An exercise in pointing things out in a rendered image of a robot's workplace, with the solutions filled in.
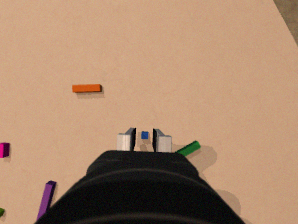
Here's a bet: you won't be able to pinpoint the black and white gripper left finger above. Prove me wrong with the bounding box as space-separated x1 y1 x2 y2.
116 128 136 151

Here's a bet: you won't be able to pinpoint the small blue cube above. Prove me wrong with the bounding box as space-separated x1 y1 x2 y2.
141 131 148 139

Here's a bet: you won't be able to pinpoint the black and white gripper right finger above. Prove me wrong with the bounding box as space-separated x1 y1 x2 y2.
152 129 172 152

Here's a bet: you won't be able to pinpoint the purple rod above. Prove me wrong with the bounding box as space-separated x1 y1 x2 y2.
36 180 57 221

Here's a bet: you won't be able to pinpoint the magenta rod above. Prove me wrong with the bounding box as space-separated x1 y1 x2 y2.
0 142 10 158

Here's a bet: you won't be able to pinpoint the orange rod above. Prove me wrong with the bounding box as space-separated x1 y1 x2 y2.
72 84 102 93

